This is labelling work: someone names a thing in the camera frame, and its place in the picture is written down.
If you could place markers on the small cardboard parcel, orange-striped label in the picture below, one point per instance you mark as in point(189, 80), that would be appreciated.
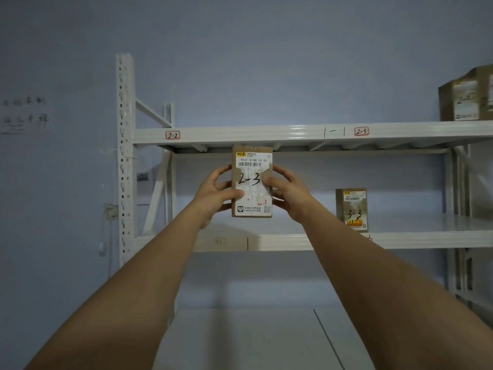
point(351, 210)

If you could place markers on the red-bordered shelf label sticker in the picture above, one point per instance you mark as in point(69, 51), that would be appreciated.
point(173, 135)
point(361, 131)

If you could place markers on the white wall socket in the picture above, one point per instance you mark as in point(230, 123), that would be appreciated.
point(111, 211)

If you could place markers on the person's left thumb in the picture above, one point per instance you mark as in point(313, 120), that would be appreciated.
point(235, 194)

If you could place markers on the person's right hand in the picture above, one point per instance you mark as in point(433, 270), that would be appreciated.
point(292, 198)

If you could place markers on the person's left hand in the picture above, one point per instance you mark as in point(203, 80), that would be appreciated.
point(208, 200)

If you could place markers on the person's left forearm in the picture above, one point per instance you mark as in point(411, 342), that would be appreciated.
point(127, 300)

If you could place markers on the large taped cardboard parcel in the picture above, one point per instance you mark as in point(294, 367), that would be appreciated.
point(468, 96)

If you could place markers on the small cardboard parcel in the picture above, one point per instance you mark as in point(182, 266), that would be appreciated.
point(252, 165)
point(351, 210)

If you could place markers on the white metal shelving rack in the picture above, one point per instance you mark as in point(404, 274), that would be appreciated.
point(292, 135)

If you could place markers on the person's right forearm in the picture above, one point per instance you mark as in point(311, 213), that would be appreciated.
point(381, 288)

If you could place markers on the person's right thumb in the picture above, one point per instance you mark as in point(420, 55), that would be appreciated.
point(271, 181)

